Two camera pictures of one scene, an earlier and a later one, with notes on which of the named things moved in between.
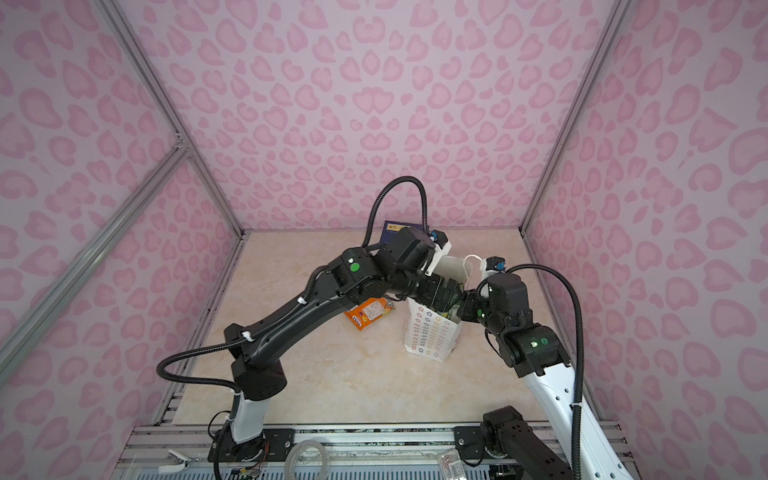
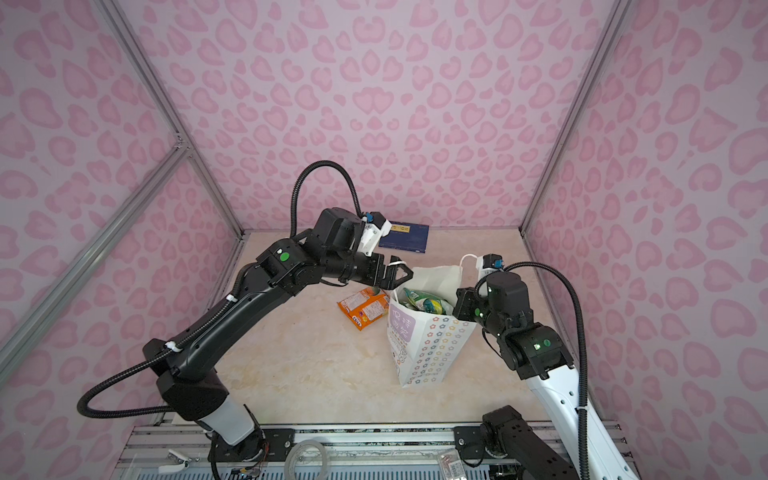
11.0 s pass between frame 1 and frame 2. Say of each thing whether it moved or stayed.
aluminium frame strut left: stayed
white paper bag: moved
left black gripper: moved
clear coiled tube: stayed
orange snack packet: stayed
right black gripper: stayed
